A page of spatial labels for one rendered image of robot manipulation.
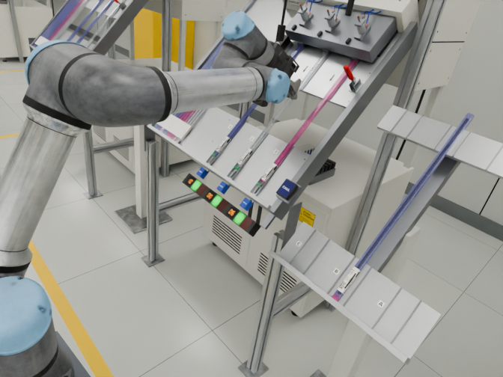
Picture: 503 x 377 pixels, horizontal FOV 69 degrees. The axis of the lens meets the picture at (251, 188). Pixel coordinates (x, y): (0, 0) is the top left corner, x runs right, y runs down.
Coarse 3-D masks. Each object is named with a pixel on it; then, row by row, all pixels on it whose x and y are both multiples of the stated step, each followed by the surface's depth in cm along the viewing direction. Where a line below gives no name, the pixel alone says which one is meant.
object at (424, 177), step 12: (468, 120) 80; (456, 132) 80; (444, 144) 80; (444, 156) 80; (432, 168) 79; (420, 180) 79; (408, 204) 78; (396, 216) 78; (384, 228) 78; (372, 252) 77; (360, 264) 77
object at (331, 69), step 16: (272, 0) 145; (256, 16) 145; (272, 16) 140; (288, 16) 136; (272, 32) 136; (304, 48) 126; (304, 64) 123; (336, 64) 117; (368, 64) 111; (320, 80) 117; (336, 80) 114; (320, 96) 114; (336, 96) 111; (352, 96) 109
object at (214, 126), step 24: (216, 120) 129; (192, 144) 129; (216, 144) 124; (240, 144) 120; (264, 144) 115; (216, 168) 120; (240, 168) 115; (264, 168) 111; (288, 168) 108; (264, 192) 108
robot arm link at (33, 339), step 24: (0, 288) 60; (24, 288) 61; (0, 312) 57; (24, 312) 58; (48, 312) 62; (0, 336) 55; (24, 336) 57; (48, 336) 62; (0, 360) 57; (24, 360) 59; (48, 360) 64
